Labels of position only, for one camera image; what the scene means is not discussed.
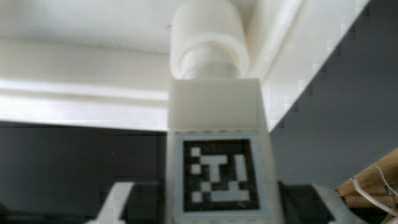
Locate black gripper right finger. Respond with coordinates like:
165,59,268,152
313,184,368,224

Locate white square tabletop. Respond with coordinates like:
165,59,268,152
0,0,370,131

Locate white leg with tag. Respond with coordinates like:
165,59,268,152
165,48,284,224

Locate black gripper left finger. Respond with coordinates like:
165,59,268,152
87,182,135,224

